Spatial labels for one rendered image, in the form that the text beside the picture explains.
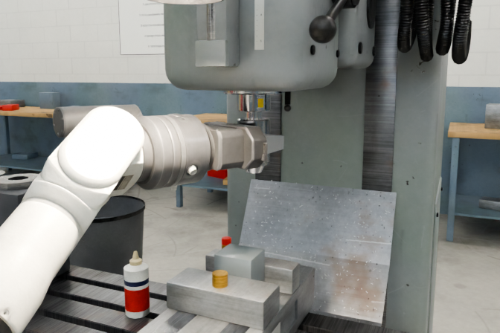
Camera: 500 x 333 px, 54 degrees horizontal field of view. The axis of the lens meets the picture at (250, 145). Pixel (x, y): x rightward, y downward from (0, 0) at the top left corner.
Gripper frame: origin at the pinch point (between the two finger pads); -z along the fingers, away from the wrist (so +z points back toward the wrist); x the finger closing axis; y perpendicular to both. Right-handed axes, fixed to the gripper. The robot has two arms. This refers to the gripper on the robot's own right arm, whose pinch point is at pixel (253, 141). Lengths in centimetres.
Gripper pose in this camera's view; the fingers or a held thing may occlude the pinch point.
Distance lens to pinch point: 69.4
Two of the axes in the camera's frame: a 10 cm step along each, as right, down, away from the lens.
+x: -6.7, -1.1, 7.4
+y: -0.1, 9.9, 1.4
